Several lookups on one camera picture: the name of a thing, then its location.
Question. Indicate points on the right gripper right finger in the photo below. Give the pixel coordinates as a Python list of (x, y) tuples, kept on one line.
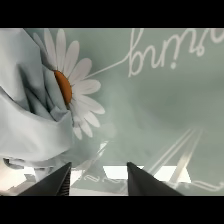
[(143, 185)]

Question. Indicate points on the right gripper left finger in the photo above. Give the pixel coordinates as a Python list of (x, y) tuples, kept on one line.
[(55, 185)]

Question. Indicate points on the pale grey shirt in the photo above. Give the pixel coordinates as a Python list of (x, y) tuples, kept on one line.
[(26, 133)]

